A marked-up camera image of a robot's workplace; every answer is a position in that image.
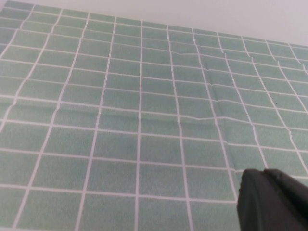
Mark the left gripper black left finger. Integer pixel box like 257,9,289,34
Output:
236,168,308,231

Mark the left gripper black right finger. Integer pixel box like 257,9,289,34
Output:
264,168,308,217

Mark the green checkered tablecloth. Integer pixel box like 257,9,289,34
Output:
0,0,308,231

